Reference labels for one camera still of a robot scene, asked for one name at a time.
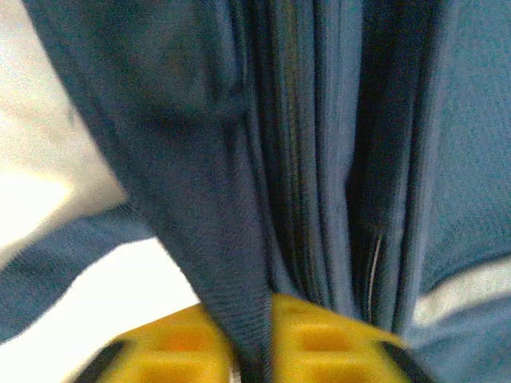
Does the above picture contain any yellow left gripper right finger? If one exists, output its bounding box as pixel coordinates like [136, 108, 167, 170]
[267, 293, 437, 383]

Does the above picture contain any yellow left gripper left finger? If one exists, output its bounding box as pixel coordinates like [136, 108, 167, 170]
[73, 305, 241, 383]

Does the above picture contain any navy blue backpack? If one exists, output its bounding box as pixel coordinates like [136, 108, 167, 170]
[0, 0, 511, 383]

